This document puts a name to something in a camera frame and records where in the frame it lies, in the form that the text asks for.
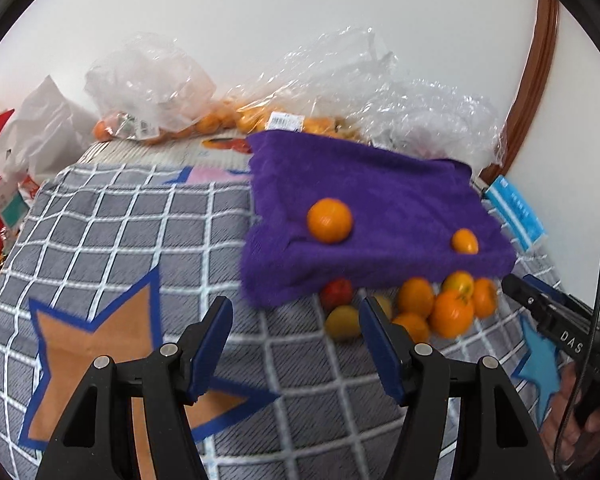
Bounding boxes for white green carton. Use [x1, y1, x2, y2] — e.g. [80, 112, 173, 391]
[0, 180, 33, 228]

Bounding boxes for wide clear plastic bag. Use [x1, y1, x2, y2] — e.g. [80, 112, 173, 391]
[365, 79, 508, 173]

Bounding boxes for pile of bagged kumquats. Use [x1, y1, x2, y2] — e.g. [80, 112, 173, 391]
[235, 105, 361, 143]

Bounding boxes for blue tissue pack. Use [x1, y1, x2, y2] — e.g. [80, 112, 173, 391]
[485, 175, 548, 251]

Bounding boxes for brown wooden frame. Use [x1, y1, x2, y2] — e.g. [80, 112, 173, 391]
[475, 0, 561, 186]

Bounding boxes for printed bed sheet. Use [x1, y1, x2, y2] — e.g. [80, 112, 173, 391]
[87, 135, 253, 183]

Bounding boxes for pile of bagged oranges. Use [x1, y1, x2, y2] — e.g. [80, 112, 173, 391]
[92, 105, 238, 145]

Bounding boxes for purple towel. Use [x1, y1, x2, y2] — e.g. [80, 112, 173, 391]
[239, 130, 517, 308]

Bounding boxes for white plastic bag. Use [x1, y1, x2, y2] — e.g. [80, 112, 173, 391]
[0, 75, 100, 186]

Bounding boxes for crumpled clear plastic bag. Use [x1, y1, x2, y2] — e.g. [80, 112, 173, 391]
[84, 32, 217, 147]

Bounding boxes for large orange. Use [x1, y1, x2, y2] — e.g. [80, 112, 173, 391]
[307, 198, 353, 245]
[430, 290, 475, 337]

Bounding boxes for small orange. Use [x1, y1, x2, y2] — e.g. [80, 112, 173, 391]
[452, 228, 480, 255]

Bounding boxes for red tomato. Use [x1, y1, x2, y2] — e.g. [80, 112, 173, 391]
[320, 278, 354, 310]

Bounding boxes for grey checked star blanket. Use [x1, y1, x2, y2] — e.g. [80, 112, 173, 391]
[0, 162, 581, 480]

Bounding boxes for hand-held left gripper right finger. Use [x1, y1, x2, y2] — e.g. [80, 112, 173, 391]
[358, 296, 556, 480]

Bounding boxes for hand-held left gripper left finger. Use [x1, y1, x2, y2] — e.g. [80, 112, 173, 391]
[34, 296, 234, 480]

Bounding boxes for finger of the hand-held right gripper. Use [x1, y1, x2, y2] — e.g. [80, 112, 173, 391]
[502, 274, 593, 361]
[524, 275, 591, 321]

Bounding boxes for person's right hand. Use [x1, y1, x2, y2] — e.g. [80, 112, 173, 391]
[542, 360, 600, 476]

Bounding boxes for long clear plastic bag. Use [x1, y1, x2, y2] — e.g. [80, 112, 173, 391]
[220, 27, 396, 143]

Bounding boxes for yellowish orange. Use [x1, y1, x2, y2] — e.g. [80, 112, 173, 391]
[441, 270, 475, 297]

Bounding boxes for yellow-green round fruit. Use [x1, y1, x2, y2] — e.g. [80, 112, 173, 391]
[326, 305, 363, 342]

